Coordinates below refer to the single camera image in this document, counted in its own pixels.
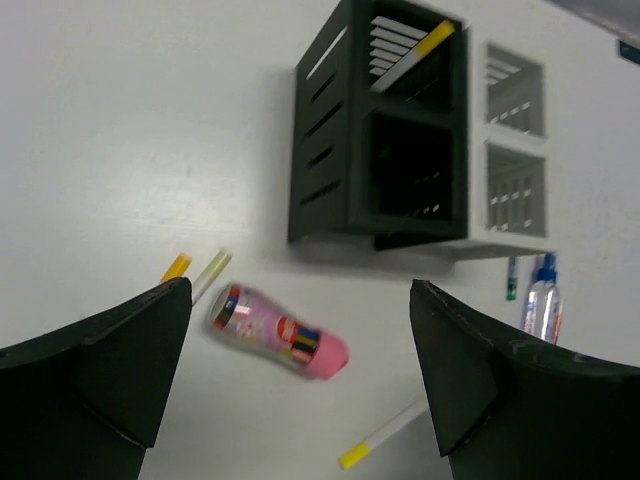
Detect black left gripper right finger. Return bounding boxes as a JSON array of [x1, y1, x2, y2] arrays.
[[410, 280, 639, 479]]

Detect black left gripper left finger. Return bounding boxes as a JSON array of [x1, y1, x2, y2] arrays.
[[1, 278, 192, 479]]

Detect yellow capped white marker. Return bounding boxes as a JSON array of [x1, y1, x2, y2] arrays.
[[160, 253, 192, 283]]

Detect clear spray bottle blue cap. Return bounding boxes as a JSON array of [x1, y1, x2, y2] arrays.
[[521, 253, 563, 344]]

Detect green pen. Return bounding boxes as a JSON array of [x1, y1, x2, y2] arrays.
[[505, 256, 519, 301]]

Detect yellow capped marker near gripper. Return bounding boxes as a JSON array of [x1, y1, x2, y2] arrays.
[[338, 399, 429, 471]]

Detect pink marker set bottle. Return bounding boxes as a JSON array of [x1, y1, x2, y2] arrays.
[[209, 283, 350, 380]]

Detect pale green capped white marker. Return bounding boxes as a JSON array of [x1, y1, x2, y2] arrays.
[[192, 249, 232, 305]]

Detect black slotted organizer box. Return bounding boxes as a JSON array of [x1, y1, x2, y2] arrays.
[[287, 1, 468, 251]]

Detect white slotted organizer box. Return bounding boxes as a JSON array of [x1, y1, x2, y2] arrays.
[[451, 35, 553, 260]]

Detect yellow capped marker in organizer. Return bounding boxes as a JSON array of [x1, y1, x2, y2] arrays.
[[369, 16, 456, 92]]

